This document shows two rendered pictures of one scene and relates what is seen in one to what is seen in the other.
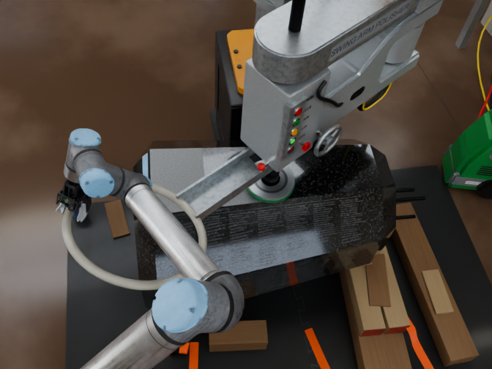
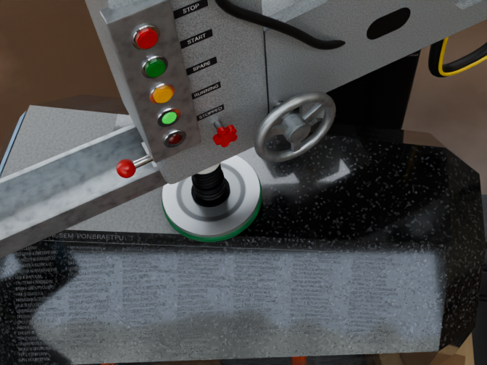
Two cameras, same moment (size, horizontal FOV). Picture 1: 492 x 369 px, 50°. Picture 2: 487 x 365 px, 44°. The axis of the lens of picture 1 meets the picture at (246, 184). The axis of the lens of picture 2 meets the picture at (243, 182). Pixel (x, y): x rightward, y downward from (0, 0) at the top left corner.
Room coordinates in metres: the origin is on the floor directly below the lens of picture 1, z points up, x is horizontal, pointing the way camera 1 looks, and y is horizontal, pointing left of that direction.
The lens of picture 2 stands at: (0.74, -0.47, 2.02)
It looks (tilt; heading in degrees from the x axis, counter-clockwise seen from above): 57 degrees down; 25
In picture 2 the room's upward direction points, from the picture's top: 8 degrees counter-clockwise
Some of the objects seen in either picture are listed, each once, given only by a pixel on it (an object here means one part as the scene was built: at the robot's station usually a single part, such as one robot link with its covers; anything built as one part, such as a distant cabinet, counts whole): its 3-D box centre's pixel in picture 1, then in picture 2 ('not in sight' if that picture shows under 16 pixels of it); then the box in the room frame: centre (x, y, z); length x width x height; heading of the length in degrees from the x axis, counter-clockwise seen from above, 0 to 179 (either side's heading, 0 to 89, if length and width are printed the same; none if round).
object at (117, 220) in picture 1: (116, 218); not in sight; (1.57, 0.75, 0.02); 0.25 x 0.10 x 0.01; 25
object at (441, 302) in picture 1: (436, 291); not in sight; (1.25, -1.10, 0.13); 0.25 x 0.10 x 0.01; 12
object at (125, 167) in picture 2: (265, 163); (138, 163); (1.20, -0.07, 1.22); 0.08 x 0.03 x 0.03; 136
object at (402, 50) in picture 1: (396, 31); not in sight; (1.81, -0.56, 1.39); 0.19 x 0.19 x 0.20
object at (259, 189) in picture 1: (270, 179); (211, 192); (1.34, -0.10, 0.92); 0.21 x 0.21 x 0.01
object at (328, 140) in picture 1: (321, 135); (284, 113); (1.34, -0.27, 1.24); 0.15 x 0.10 x 0.15; 136
